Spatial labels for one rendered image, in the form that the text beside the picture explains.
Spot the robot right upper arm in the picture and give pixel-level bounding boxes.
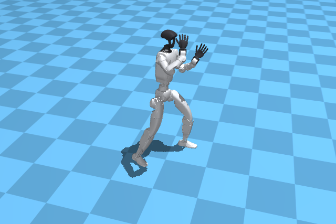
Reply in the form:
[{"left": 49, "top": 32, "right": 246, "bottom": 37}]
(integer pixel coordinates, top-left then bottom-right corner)
[{"left": 155, "top": 54, "right": 175, "bottom": 76}]

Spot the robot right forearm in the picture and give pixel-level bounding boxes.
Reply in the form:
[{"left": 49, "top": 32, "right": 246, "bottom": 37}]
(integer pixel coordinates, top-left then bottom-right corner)
[{"left": 166, "top": 50, "right": 186, "bottom": 71}]

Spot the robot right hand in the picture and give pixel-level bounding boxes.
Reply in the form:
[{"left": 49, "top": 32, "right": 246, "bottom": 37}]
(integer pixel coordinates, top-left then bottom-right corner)
[{"left": 176, "top": 34, "right": 188, "bottom": 56}]

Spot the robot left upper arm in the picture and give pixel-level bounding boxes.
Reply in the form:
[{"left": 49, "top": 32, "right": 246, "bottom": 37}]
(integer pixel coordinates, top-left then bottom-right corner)
[{"left": 174, "top": 49, "right": 186, "bottom": 73}]

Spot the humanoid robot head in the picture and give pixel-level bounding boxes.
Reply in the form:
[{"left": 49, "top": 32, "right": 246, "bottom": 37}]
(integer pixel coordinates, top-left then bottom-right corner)
[{"left": 161, "top": 30, "right": 177, "bottom": 53}]

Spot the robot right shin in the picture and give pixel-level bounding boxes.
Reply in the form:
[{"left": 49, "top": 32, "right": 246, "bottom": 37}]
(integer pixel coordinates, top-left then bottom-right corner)
[{"left": 135, "top": 129, "right": 154, "bottom": 158}]

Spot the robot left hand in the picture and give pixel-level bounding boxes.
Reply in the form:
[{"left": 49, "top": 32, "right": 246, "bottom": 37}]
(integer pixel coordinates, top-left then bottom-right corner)
[{"left": 191, "top": 44, "right": 208, "bottom": 64}]

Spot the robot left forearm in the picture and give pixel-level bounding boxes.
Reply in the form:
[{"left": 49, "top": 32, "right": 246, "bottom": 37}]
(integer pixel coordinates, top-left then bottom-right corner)
[{"left": 184, "top": 58, "right": 198, "bottom": 71}]

